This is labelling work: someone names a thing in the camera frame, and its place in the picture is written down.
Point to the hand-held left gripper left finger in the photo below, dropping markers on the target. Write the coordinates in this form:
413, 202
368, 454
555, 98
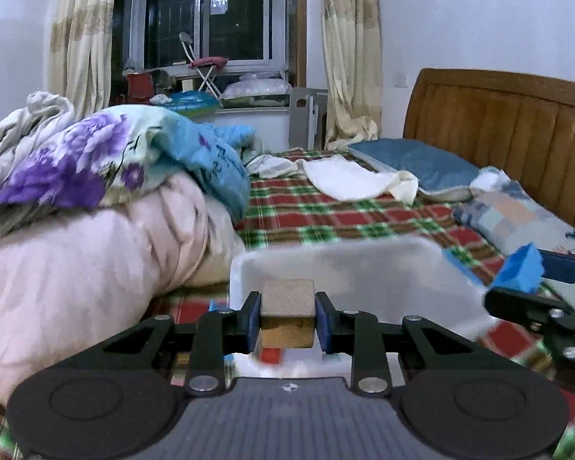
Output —
254, 323

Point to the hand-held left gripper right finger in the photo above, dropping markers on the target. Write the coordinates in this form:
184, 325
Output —
324, 323

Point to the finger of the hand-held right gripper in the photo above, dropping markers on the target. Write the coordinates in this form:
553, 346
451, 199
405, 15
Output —
570, 263
532, 304

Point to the brown cube block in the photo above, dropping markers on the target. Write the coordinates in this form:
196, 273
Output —
287, 306

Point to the blue building block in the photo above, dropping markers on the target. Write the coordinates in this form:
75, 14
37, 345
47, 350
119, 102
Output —
520, 268

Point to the white plastic container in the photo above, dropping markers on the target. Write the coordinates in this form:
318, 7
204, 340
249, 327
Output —
364, 268

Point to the patchwork print pillow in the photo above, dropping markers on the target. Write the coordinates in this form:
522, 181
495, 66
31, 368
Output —
517, 211

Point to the wooden headboard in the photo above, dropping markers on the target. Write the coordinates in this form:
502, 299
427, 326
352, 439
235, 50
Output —
508, 120

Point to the blue pillow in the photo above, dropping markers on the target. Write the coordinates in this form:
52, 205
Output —
412, 163

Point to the pink quilt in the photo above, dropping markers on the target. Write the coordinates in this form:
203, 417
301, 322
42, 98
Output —
76, 273

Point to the grey folded table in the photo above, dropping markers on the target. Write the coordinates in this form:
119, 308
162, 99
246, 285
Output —
306, 117

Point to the blue green packet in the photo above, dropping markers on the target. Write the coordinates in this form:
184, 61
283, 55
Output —
191, 101

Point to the white bagged bedding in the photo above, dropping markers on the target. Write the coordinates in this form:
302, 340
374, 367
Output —
256, 88

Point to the purple floral blanket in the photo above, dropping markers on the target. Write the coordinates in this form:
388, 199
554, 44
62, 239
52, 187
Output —
100, 143

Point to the folding chair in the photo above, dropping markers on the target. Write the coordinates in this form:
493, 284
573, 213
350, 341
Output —
206, 64

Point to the yellow curtain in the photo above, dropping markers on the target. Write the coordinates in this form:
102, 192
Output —
352, 48
84, 33

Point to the grey white cloth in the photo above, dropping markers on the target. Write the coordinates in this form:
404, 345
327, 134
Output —
24, 124

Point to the window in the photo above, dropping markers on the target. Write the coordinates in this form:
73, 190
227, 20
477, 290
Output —
211, 14

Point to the wall switch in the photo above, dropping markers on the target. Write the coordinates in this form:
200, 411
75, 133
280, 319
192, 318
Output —
401, 80

